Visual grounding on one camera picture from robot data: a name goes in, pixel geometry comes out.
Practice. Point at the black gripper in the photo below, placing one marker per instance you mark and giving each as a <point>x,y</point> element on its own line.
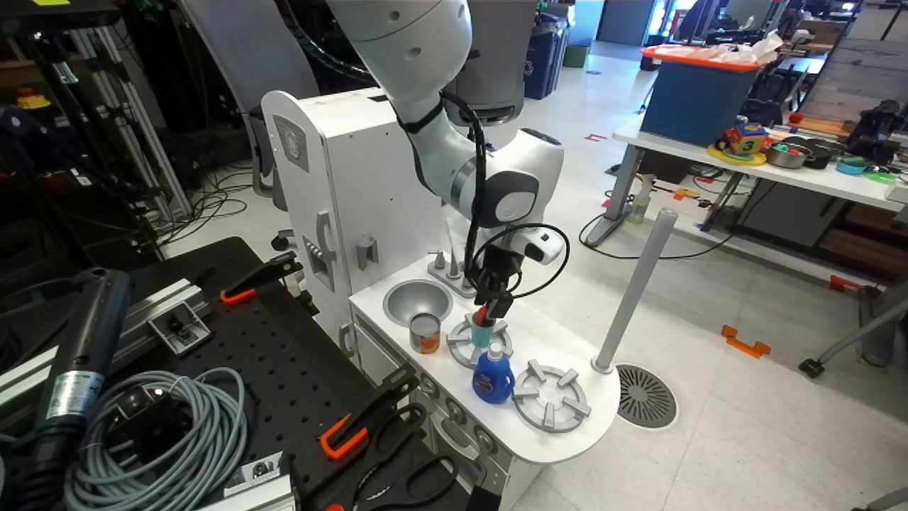
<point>498,273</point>

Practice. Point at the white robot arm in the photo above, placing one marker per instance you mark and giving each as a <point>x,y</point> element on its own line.
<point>415,50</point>

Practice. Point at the teal blue cup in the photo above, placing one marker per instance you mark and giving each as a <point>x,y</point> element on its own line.
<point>484,337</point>

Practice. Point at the blue detergent bottle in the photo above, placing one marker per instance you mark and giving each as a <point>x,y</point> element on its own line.
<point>492,377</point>

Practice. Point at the grey rear burner grate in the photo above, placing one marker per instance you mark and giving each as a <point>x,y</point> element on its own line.
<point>465,354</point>

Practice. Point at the grey burner grate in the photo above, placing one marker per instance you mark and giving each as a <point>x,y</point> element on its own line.
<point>465,354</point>
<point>552,399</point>

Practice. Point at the grey toy faucet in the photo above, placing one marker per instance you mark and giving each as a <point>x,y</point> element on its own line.
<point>448,270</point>

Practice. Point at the orange tin can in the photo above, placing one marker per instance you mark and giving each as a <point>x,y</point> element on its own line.
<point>423,330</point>

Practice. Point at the grey toy sink bowl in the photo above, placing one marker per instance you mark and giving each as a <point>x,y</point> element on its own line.
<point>415,297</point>

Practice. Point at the grey front burner grate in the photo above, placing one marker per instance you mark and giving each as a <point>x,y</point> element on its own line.
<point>552,399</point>

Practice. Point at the white toy kitchen set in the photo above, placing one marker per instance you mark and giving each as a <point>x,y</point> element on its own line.
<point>360,223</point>

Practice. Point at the round floor drain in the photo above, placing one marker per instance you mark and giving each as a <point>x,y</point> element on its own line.
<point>644,399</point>

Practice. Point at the grey vertical pole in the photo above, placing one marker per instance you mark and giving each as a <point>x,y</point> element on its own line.
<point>633,292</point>

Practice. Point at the black perforated board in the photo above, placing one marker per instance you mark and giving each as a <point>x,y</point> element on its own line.
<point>296,377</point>

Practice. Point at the orange black front clamp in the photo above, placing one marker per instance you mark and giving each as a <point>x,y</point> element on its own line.
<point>352,431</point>

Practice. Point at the orange black clamp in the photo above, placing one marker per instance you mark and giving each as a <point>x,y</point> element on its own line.
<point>352,431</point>
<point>264,273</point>

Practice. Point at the orange black rear clamp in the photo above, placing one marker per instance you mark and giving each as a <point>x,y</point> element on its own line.
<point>264,273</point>

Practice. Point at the blue storage bin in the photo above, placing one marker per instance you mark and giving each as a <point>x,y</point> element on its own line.
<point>696,97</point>

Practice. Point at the colourful toy pile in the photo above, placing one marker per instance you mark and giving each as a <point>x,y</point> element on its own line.
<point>745,143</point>

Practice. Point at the white work table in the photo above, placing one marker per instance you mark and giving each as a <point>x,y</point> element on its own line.
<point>820,182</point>

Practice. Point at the black cylindrical tube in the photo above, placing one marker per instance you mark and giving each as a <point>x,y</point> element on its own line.
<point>76,380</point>

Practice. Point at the aluminium extrusion bracket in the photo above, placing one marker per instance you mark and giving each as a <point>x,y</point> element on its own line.
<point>170,316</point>

